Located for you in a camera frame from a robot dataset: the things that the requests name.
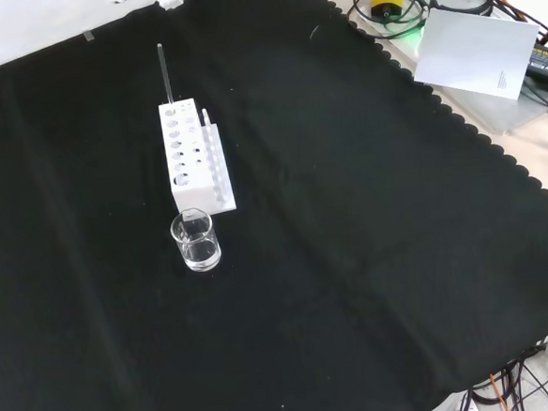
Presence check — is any clear glass rod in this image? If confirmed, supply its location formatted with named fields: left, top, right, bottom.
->
left=157, top=41, right=175, bottom=105

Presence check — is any white test tube rack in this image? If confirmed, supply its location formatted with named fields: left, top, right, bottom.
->
left=157, top=95, right=237, bottom=219

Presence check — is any clear glass beaker with water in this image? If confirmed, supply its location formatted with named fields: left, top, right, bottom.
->
left=168, top=205, right=224, bottom=275

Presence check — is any black bench cloth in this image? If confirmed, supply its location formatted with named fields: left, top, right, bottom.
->
left=0, top=0, right=548, bottom=411

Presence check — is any pale board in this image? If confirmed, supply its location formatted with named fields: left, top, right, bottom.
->
left=408, top=1, right=545, bottom=108

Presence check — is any black power adapter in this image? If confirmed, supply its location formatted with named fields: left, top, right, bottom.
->
left=524, top=39, right=548, bottom=86

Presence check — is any thin orange cable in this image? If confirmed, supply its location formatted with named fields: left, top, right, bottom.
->
left=489, top=371, right=511, bottom=411

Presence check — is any black cable tangle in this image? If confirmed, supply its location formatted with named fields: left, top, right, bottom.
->
left=453, top=353, right=548, bottom=411

